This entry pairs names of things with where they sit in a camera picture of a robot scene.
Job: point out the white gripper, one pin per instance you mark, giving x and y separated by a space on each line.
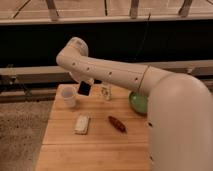
85 79

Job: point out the black eraser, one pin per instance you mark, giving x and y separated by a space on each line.
84 88

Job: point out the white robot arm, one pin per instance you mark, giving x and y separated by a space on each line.
180 106

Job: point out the white ceramic cup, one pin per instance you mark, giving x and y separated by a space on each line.
69 96

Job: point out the green ceramic bowl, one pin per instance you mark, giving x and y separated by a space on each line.
138 103

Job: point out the small clear glass bottle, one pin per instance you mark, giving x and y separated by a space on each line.
106 91

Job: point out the white wrapped packet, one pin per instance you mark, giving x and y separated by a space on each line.
82 124

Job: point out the dark red oblong object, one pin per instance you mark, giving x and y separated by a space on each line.
117 124

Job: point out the grey metal rail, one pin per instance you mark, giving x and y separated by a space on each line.
51 74

